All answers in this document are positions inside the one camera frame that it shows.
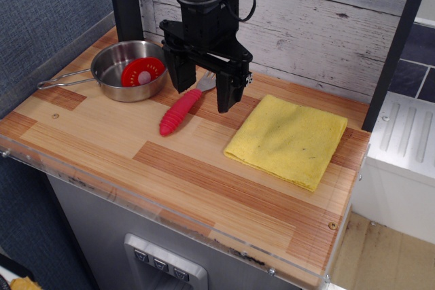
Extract silver toy fridge cabinet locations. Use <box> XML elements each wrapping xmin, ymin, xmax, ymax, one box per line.
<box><xmin>48</xmin><ymin>175</ymin><xmax>326</xmax><ymax>289</ymax></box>

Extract steel pan with handle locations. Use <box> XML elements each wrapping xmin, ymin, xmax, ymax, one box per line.
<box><xmin>37</xmin><ymin>40</ymin><xmax>168</xmax><ymax>103</ymax></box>

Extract white ribbed appliance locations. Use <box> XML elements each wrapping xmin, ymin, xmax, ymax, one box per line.
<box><xmin>351</xmin><ymin>92</ymin><xmax>434</xmax><ymax>243</ymax></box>

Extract black frame post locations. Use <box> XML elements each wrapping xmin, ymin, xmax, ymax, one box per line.
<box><xmin>362</xmin><ymin>0</ymin><xmax>422</xmax><ymax>132</ymax></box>
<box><xmin>112</xmin><ymin>0</ymin><xmax>144</xmax><ymax>41</ymax></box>

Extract yellow folded cloth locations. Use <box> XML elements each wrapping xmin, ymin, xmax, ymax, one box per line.
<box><xmin>224</xmin><ymin>95</ymin><xmax>348</xmax><ymax>192</ymax></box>

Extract grey dispenser button panel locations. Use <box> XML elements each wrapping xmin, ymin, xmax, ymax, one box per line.
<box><xmin>124</xmin><ymin>233</ymin><xmax>209</xmax><ymax>289</ymax></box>

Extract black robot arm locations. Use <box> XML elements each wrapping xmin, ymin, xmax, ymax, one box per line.
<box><xmin>160</xmin><ymin>0</ymin><xmax>253</xmax><ymax>113</ymax></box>

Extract red perforated plastic disc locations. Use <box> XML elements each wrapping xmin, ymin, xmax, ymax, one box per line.
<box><xmin>121</xmin><ymin>57</ymin><xmax>166</xmax><ymax>87</ymax></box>

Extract red handled metal fork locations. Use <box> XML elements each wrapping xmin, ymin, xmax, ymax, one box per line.
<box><xmin>159</xmin><ymin>71</ymin><xmax>216</xmax><ymax>137</ymax></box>

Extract yellow object at corner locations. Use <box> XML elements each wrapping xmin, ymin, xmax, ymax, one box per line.
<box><xmin>10</xmin><ymin>277</ymin><xmax>42</xmax><ymax>290</ymax></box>

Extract black right frame post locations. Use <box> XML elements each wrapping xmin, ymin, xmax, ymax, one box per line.
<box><xmin>362</xmin><ymin>0</ymin><xmax>422</xmax><ymax>132</ymax></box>

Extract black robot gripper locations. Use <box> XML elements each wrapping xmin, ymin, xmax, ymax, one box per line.
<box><xmin>160</xmin><ymin>0</ymin><xmax>253</xmax><ymax>113</ymax></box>

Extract black left frame post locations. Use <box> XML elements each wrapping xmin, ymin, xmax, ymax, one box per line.
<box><xmin>112</xmin><ymin>0</ymin><xmax>144</xmax><ymax>41</ymax></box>

